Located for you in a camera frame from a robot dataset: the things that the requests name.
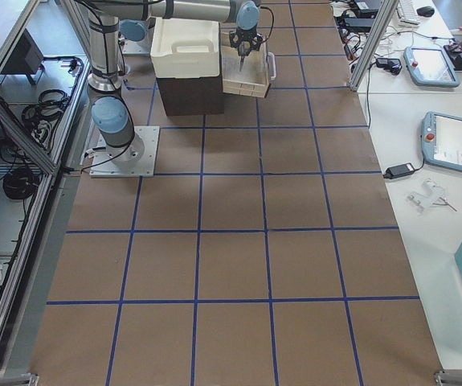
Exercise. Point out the dark brown drawer cabinet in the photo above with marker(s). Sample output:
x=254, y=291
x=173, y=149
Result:
x=191, y=96

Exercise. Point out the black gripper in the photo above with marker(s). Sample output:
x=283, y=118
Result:
x=243, y=40

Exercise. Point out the wooden drawer with white handle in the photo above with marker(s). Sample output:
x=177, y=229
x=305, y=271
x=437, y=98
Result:
x=252, y=78

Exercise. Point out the orange grey handled scissors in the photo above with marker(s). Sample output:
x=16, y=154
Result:
x=243, y=50

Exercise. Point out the far teach pendant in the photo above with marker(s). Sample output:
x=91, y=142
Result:
x=430, y=67

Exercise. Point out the white plastic tray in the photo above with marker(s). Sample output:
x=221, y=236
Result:
x=185, y=49

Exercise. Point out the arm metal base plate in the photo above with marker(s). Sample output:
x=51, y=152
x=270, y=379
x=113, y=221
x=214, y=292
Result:
x=138, y=160
x=141, y=47

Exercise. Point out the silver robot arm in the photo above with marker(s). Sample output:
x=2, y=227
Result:
x=110, y=22

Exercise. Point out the black monitor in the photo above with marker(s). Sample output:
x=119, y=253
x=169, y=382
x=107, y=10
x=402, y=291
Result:
x=25, y=59

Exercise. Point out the black computer mouse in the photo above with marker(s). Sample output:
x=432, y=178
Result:
x=425, y=11

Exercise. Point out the aluminium frame post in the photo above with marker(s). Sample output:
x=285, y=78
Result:
x=377, y=31

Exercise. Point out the teach pendant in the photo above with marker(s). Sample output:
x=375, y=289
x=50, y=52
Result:
x=430, y=67
x=441, y=140

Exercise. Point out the near teach pendant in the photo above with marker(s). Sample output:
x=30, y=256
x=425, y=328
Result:
x=441, y=140

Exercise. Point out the clear plastic bracket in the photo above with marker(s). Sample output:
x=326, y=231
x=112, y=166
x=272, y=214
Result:
x=433, y=195

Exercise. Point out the black power adapter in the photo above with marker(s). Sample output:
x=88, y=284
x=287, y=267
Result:
x=399, y=171

